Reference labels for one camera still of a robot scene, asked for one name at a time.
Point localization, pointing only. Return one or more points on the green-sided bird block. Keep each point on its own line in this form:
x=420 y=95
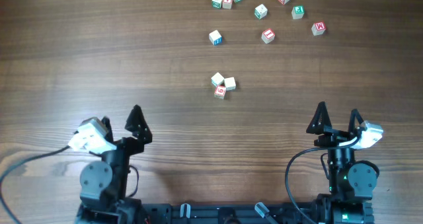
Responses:
x=217 y=79

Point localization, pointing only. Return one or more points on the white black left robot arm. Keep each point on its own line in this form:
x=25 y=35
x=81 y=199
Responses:
x=104 y=182

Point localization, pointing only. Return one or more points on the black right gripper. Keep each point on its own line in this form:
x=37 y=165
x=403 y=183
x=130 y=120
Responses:
x=333 y=135

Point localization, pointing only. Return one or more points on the blue-sided snail block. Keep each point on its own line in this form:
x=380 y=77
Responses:
x=230 y=83

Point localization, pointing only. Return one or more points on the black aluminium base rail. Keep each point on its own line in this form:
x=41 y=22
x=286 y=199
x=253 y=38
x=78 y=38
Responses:
x=231 y=213

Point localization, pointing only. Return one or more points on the green-sided pattern block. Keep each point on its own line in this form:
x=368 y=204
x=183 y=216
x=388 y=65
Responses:
x=260 y=11

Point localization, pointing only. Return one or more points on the red 6 number block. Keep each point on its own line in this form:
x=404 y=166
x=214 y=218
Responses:
x=220 y=92

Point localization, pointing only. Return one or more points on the red M letter block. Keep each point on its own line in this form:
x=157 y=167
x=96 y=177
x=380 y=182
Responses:
x=318 y=28

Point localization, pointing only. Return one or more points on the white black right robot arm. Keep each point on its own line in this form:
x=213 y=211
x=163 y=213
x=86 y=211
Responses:
x=351 y=182

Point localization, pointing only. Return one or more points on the red I letter block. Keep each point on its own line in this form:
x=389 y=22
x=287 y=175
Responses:
x=268 y=35

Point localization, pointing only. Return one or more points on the green E letter block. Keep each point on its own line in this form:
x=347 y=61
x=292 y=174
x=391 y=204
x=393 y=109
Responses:
x=298 y=12

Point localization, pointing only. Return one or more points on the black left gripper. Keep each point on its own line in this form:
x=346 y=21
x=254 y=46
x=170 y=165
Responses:
x=125 y=143

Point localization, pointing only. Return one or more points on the blue P letter block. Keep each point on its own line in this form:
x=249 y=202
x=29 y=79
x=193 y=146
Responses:
x=215 y=37

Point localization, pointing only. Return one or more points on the green Z letter block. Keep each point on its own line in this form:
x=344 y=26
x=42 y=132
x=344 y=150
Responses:
x=217 y=3

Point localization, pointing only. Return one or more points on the red V letter block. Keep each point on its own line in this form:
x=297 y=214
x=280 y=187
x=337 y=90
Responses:
x=227 y=4

